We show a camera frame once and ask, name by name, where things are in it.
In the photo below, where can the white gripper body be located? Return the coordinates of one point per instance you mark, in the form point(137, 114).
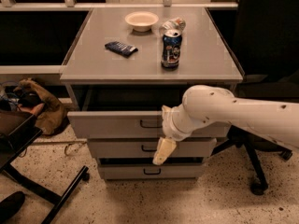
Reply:
point(168, 126)

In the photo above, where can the grey top drawer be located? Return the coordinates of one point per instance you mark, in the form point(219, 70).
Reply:
point(128, 112)

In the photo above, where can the grey drawer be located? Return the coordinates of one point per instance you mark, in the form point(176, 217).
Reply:
point(120, 172)
point(146, 147)
point(128, 112)

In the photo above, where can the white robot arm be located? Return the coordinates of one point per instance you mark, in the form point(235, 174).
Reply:
point(201, 106)

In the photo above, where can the grey bottom drawer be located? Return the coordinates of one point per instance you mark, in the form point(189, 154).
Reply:
point(120, 172)

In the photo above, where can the grey drawer cabinet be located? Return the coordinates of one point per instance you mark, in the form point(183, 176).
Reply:
point(204, 60)

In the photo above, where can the grey middle drawer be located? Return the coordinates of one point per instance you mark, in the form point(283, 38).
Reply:
point(146, 147)

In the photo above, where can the blue soda can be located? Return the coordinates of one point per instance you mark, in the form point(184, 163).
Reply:
point(172, 39)

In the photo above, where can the dark blue snack packet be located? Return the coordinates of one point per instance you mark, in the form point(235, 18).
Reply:
point(120, 48)

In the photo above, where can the crushed silver can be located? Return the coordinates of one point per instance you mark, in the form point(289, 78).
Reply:
point(175, 23)

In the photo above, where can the white bowl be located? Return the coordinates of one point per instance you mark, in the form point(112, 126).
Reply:
point(141, 21)

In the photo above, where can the brown cloth bag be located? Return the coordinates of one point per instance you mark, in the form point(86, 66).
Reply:
point(51, 115)

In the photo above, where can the black shoe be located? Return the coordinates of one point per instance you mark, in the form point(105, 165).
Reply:
point(11, 205)

